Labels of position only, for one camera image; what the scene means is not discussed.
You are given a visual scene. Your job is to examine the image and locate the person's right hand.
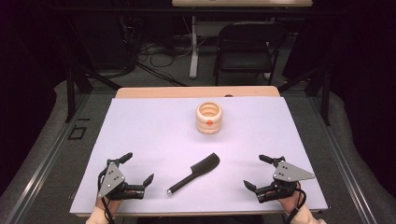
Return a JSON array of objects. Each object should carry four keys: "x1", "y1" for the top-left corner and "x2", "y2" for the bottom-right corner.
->
[{"x1": 276, "y1": 181, "x2": 304, "y2": 215}]

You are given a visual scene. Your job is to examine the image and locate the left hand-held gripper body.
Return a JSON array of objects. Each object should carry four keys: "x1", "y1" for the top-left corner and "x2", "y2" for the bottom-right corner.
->
[{"x1": 97, "y1": 159, "x2": 147, "y2": 201}]

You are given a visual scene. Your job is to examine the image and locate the aluminium floor rail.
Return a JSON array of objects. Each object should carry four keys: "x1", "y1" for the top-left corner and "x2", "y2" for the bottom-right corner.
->
[
  {"x1": 306, "y1": 92, "x2": 377, "y2": 224},
  {"x1": 6, "y1": 92, "x2": 92, "y2": 224}
]

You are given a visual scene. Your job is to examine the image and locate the white table mat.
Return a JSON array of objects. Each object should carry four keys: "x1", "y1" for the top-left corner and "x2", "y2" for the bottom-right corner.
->
[{"x1": 68, "y1": 95, "x2": 330, "y2": 215}]

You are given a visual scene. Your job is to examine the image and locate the black folding chair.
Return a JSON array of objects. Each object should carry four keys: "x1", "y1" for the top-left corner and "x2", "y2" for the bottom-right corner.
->
[{"x1": 213, "y1": 21, "x2": 289, "y2": 87}]

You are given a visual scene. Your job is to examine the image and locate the person's left hand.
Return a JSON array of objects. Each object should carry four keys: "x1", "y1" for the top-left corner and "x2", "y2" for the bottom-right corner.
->
[{"x1": 94, "y1": 195, "x2": 124, "y2": 217}]

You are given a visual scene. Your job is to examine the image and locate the white desk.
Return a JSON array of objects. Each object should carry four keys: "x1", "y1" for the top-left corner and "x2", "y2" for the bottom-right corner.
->
[{"x1": 171, "y1": 0, "x2": 314, "y2": 79}]

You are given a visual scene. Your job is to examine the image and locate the dark equipment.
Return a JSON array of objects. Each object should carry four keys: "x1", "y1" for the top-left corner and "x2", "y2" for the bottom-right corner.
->
[{"x1": 74, "y1": 15, "x2": 138, "y2": 73}]

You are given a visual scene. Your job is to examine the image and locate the cream ribbed cup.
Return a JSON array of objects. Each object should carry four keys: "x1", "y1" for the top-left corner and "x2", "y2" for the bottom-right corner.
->
[{"x1": 195, "y1": 101, "x2": 224, "y2": 135}]

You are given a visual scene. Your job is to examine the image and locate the bundle of floor cables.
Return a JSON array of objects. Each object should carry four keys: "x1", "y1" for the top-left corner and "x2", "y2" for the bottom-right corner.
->
[{"x1": 136, "y1": 41, "x2": 194, "y2": 88}]

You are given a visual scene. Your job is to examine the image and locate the wooden table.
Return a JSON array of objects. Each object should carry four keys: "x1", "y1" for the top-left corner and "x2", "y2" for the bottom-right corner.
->
[{"x1": 74, "y1": 86, "x2": 325, "y2": 218}]

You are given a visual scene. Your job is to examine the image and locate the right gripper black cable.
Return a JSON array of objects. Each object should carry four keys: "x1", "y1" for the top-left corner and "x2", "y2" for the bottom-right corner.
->
[{"x1": 284, "y1": 183, "x2": 308, "y2": 224}]

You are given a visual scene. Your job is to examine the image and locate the black metal stand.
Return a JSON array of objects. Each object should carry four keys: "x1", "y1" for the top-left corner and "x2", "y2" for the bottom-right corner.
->
[
  {"x1": 64, "y1": 66, "x2": 122, "y2": 123},
  {"x1": 278, "y1": 66, "x2": 332, "y2": 127}
]

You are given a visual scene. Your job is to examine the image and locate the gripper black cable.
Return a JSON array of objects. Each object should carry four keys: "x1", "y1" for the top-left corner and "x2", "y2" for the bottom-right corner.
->
[
  {"x1": 97, "y1": 169, "x2": 116, "y2": 224},
  {"x1": 284, "y1": 183, "x2": 308, "y2": 224}
]

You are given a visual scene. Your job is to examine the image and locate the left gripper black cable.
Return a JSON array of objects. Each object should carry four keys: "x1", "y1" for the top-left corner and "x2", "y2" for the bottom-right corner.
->
[{"x1": 97, "y1": 169, "x2": 116, "y2": 224}]

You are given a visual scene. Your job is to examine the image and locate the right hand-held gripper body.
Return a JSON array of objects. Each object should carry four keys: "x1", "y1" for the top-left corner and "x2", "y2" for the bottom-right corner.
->
[{"x1": 255, "y1": 156, "x2": 317, "y2": 204}]

